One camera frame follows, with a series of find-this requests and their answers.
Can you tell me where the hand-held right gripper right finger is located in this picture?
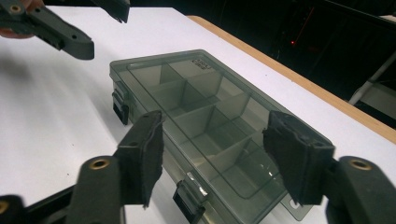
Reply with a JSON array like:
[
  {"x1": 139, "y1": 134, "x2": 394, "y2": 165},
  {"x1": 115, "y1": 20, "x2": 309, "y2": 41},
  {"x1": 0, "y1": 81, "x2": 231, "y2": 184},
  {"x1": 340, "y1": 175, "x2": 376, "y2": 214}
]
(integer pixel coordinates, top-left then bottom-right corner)
[{"x1": 262, "y1": 110, "x2": 336, "y2": 206}]

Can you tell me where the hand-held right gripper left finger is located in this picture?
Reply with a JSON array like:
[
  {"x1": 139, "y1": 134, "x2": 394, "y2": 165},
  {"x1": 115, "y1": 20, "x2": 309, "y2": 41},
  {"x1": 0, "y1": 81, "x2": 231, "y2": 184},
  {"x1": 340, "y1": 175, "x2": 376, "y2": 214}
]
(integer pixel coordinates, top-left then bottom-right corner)
[{"x1": 113, "y1": 110, "x2": 165, "y2": 208}]

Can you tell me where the grey translucent compartment box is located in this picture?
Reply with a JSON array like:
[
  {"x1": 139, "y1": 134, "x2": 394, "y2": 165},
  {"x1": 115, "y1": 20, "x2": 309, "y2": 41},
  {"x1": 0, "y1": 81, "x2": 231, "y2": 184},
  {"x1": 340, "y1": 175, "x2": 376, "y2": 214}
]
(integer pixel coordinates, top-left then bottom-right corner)
[{"x1": 109, "y1": 49, "x2": 316, "y2": 224}]

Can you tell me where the white table board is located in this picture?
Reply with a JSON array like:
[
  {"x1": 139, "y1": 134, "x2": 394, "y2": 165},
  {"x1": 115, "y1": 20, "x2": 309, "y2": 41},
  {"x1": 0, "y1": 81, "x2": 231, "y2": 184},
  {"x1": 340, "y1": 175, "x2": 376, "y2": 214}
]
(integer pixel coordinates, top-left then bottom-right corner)
[{"x1": 0, "y1": 6, "x2": 396, "y2": 224}]

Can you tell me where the wooden table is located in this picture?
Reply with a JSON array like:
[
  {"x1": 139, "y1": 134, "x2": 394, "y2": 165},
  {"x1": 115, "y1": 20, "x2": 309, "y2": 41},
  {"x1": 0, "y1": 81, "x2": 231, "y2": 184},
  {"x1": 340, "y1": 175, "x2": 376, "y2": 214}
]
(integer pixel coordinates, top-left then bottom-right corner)
[{"x1": 186, "y1": 14, "x2": 396, "y2": 145}]

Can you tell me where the white metal stand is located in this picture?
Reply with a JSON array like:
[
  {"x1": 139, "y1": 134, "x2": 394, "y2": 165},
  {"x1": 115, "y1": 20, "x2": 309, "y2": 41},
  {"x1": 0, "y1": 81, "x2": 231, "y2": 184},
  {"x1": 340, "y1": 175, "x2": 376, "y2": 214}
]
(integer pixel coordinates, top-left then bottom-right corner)
[{"x1": 348, "y1": 50, "x2": 396, "y2": 120}]

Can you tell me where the dark device with red light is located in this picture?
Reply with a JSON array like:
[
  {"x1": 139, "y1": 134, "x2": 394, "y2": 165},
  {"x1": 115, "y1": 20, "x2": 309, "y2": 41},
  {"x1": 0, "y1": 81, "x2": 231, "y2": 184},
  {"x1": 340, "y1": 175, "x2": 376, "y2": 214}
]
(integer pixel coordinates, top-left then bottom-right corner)
[{"x1": 270, "y1": 6, "x2": 316, "y2": 57}]

